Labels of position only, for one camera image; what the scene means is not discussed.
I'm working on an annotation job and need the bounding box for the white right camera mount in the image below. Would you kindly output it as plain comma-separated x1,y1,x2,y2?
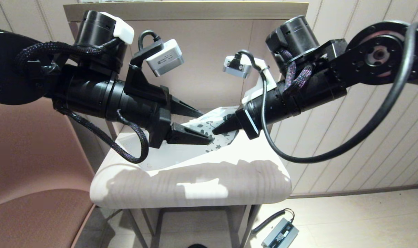
242,57,277,105

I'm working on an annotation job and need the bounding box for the grey power adapter box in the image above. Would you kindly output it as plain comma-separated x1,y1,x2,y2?
261,218,299,248

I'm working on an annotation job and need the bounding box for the white floral zip pouch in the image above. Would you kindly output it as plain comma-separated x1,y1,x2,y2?
136,106,240,172

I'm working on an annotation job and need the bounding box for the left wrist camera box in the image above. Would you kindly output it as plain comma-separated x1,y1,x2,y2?
146,39,184,77

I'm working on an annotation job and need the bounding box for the long black smooth cable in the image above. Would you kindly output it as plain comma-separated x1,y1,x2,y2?
234,21,418,164

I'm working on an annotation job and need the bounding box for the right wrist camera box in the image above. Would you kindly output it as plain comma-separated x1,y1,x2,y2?
223,55,252,79

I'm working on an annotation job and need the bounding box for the black coiled power cable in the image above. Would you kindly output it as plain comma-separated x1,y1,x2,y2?
251,209,295,236

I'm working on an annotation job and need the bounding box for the beige wooden desk with hutch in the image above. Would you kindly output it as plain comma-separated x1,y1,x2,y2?
63,1,309,248

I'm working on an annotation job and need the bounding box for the black braided cable loop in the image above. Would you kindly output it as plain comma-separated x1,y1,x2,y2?
55,103,150,164

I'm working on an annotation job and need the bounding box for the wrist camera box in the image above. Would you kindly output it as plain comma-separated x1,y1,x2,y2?
223,55,252,79
146,39,184,77

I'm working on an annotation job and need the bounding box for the brown pink chair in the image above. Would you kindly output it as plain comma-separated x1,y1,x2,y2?
0,98,96,248

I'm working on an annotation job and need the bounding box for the purple black braided cable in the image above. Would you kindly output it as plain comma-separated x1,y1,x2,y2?
281,48,314,94

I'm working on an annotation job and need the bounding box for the short black camera cable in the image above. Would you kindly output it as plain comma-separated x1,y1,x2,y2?
131,30,165,66

